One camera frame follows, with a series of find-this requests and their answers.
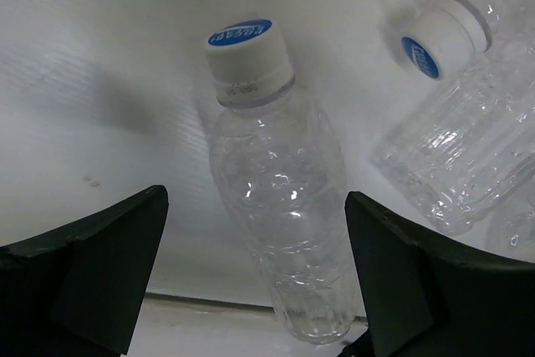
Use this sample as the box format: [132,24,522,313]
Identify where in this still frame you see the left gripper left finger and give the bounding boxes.
[1,185,169,356]

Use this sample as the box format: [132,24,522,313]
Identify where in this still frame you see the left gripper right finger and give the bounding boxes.
[344,191,534,356]

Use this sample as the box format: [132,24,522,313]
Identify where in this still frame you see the clear bottle blue cap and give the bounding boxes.
[372,0,534,236]

